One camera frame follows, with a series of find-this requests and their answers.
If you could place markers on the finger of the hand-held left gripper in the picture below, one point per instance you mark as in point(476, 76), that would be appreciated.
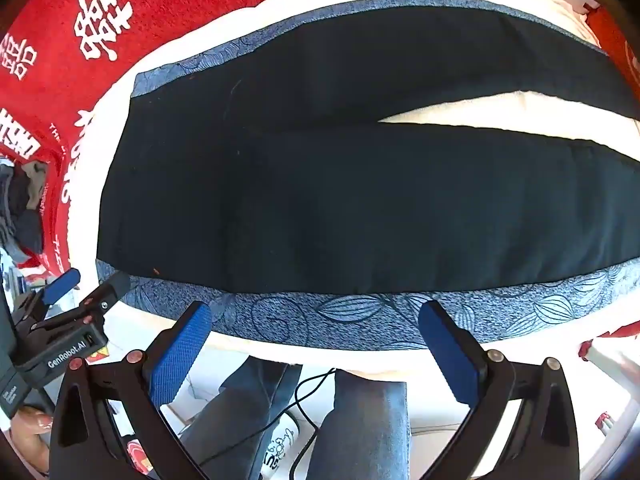
point(107, 294)
point(61, 286)

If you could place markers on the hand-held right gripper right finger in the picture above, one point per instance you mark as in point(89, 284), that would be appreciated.
point(450, 355)

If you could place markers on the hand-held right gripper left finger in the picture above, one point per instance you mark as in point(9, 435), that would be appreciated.
point(180, 355)

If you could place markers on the black pants with blue stripes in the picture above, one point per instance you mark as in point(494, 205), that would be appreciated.
point(300, 185)

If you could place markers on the person's left hand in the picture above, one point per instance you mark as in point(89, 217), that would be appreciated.
point(31, 424)

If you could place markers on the pile of dark clothes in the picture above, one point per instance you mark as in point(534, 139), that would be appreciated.
point(25, 220)

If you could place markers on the red packet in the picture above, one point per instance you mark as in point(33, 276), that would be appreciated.
point(136, 455)

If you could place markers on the person's right leg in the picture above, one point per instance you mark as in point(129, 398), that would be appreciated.
point(360, 425)

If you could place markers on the white printed shoe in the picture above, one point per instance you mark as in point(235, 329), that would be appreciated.
point(280, 447)

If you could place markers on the white red carton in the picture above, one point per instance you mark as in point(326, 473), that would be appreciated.
point(606, 422)
point(607, 357)

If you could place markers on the cream fleece blanket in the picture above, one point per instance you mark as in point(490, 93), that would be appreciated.
point(500, 120)

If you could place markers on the red printed blanket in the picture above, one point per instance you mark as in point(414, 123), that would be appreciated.
point(150, 0)

